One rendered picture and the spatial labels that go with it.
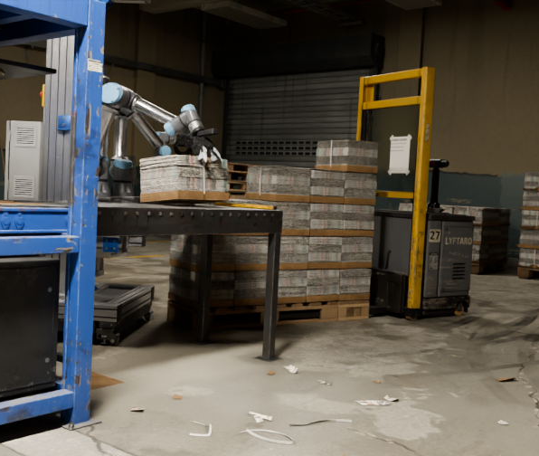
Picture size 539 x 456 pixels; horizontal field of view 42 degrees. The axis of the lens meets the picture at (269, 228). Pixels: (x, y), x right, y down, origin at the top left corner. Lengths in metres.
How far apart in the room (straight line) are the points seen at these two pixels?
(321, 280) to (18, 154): 2.15
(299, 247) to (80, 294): 2.42
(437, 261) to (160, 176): 2.57
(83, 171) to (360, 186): 2.86
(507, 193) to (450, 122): 1.41
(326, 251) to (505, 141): 6.31
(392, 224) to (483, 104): 5.69
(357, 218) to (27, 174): 2.27
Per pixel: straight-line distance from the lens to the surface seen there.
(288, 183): 4.78
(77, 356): 2.73
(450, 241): 5.60
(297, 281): 4.87
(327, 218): 4.98
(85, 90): 2.67
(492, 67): 11.20
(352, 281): 5.17
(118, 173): 4.59
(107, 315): 4.03
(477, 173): 11.08
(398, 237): 5.64
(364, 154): 5.18
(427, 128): 5.33
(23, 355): 2.71
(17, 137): 4.44
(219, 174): 3.80
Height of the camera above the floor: 0.90
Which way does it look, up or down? 3 degrees down
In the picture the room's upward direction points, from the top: 3 degrees clockwise
